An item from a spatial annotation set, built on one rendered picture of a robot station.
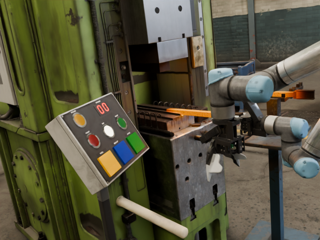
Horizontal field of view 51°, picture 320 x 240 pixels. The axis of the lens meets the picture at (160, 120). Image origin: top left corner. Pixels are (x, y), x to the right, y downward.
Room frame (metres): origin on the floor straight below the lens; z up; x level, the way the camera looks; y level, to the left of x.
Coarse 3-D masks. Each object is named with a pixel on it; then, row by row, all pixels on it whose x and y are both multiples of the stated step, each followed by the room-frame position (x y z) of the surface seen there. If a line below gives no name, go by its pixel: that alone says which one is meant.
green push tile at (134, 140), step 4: (128, 136) 1.25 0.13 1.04; (132, 136) 1.26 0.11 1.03; (136, 136) 1.28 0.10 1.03; (128, 140) 1.23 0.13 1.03; (132, 140) 1.24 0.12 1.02; (136, 140) 1.26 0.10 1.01; (140, 140) 1.28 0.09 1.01; (132, 144) 1.23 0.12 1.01; (136, 144) 1.25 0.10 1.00; (140, 144) 1.27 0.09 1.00; (132, 148) 1.22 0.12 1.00; (136, 148) 1.23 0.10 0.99; (140, 148) 1.25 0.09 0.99; (136, 152) 1.22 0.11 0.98
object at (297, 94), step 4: (276, 92) 1.70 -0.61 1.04; (280, 92) 1.68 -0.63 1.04; (284, 92) 1.67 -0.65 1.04; (288, 92) 1.66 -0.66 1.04; (292, 92) 1.65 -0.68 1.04; (296, 92) 1.63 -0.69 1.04; (300, 92) 1.63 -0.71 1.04; (304, 92) 1.62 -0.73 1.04; (308, 92) 1.61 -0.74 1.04; (312, 92) 1.59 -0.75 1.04; (272, 96) 1.71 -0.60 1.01; (276, 96) 1.70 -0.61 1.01; (280, 96) 1.68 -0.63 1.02; (288, 96) 1.66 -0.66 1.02; (292, 96) 1.64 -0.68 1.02; (296, 96) 1.63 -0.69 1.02; (300, 96) 1.63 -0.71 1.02; (304, 96) 1.62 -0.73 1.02; (308, 96) 1.61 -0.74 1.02; (312, 96) 1.59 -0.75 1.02
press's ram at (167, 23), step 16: (128, 0) 1.63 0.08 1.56; (144, 0) 1.56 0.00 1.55; (160, 0) 1.62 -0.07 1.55; (176, 0) 1.68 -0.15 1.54; (128, 16) 1.64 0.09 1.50; (144, 16) 1.55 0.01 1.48; (160, 16) 1.61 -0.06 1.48; (176, 16) 1.68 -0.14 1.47; (128, 32) 1.65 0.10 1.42; (144, 32) 1.57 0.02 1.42; (160, 32) 1.60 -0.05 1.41; (176, 32) 1.67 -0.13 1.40; (192, 32) 1.75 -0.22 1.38
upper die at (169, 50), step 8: (168, 40) 1.63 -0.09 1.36; (176, 40) 1.67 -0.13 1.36; (184, 40) 1.70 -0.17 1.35; (136, 48) 1.70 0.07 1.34; (144, 48) 1.65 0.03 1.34; (152, 48) 1.61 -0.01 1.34; (160, 48) 1.60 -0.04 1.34; (168, 48) 1.63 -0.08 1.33; (176, 48) 1.66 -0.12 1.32; (184, 48) 1.70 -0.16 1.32; (136, 56) 1.71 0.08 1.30; (144, 56) 1.66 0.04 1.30; (152, 56) 1.61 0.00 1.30; (160, 56) 1.59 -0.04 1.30; (168, 56) 1.62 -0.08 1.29; (176, 56) 1.66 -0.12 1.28; (184, 56) 1.70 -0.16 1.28
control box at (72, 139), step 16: (112, 96) 1.35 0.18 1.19; (80, 112) 1.14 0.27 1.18; (96, 112) 1.21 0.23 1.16; (112, 112) 1.28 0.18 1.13; (48, 128) 1.08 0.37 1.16; (64, 128) 1.05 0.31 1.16; (80, 128) 1.09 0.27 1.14; (96, 128) 1.15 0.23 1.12; (112, 128) 1.22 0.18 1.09; (128, 128) 1.29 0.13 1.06; (64, 144) 1.06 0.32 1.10; (80, 144) 1.04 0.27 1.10; (112, 144) 1.15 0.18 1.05; (128, 144) 1.22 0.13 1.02; (144, 144) 1.30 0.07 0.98; (80, 160) 1.04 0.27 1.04; (96, 160) 1.04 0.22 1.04; (80, 176) 1.04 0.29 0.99; (96, 176) 1.02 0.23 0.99; (112, 176) 1.05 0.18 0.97; (96, 192) 1.02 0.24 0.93
